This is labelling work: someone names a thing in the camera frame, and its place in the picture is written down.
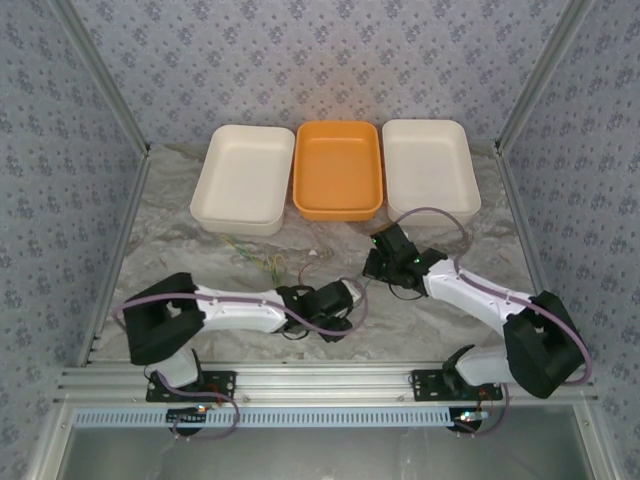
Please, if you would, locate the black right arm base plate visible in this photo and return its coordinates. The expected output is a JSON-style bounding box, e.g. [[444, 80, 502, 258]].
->
[[409, 367, 504, 404]]

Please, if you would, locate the grey slotted cable duct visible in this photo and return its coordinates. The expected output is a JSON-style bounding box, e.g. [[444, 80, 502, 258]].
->
[[72, 405, 584, 429]]

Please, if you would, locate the orange plastic bin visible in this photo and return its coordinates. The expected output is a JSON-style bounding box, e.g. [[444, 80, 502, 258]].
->
[[292, 119, 385, 223]]

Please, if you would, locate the aluminium frame post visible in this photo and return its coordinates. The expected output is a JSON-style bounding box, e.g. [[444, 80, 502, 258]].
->
[[49, 0, 152, 156], [493, 0, 597, 154]]

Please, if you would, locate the thin yellow cable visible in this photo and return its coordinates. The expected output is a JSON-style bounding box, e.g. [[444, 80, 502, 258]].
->
[[266, 253, 287, 287]]

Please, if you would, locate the sheet metal panel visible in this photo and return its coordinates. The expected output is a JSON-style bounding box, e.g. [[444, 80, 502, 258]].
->
[[27, 404, 619, 480]]

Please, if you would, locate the cream plastic bin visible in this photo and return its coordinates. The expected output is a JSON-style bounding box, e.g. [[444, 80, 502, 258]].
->
[[189, 124, 296, 237], [381, 118, 482, 229]]

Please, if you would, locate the aluminium mounting rail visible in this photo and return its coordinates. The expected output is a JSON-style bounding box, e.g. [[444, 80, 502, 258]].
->
[[54, 362, 599, 407]]

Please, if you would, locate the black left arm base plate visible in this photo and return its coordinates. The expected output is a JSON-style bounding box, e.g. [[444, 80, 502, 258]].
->
[[144, 368, 238, 404]]

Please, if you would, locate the small circuit board with LED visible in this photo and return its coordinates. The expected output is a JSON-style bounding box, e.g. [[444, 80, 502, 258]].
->
[[451, 408, 490, 432], [166, 404, 210, 427]]

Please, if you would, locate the thin red cable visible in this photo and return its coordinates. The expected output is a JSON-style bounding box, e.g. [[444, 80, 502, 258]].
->
[[297, 247, 332, 282]]

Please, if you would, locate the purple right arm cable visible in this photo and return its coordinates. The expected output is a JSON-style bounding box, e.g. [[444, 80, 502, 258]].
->
[[389, 205, 594, 440]]

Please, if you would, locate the thin dark green cable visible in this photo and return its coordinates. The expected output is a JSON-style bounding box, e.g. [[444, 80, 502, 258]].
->
[[234, 243, 271, 274]]

